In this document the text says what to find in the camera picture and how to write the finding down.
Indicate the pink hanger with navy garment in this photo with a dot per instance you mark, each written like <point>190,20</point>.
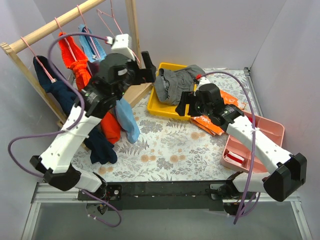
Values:
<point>53,80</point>

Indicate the floral patterned table mat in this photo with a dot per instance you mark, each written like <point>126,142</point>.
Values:
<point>167,150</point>

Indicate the bright orange garment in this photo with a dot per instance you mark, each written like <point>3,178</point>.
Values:
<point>109,125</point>

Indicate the pink hanger with orange garment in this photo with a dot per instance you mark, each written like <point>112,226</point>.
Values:
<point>66,41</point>

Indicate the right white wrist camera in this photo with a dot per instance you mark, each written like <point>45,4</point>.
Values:
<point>200,81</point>

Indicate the light blue shorts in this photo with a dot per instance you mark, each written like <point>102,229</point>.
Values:
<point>121,118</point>

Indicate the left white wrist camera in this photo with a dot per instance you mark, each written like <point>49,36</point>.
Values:
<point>121,44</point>

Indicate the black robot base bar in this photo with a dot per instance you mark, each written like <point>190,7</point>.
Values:
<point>213,195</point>

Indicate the grey shorts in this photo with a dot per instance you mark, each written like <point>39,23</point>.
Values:
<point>170,84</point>

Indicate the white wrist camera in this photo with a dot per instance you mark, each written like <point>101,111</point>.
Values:
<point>200,81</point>
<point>121,44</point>

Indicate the orange tie-dye shorts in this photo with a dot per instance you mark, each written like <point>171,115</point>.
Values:
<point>204,122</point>

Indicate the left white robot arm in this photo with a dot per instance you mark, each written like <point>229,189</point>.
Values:
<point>55,163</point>

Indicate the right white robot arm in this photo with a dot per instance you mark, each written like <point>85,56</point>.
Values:
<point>285,172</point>

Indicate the pink compartment organizer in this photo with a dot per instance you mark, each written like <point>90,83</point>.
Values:
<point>269,137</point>

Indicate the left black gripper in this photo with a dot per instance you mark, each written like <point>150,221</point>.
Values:
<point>141,74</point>

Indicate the red cloth front compartment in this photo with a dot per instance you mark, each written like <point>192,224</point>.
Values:
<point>235,158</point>

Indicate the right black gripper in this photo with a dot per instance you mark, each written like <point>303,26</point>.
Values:
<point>191,104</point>

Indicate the navy blue garment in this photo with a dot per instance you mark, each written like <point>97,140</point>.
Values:
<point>101,149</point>

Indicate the yellow plastic tray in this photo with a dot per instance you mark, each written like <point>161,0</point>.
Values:
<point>157,108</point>

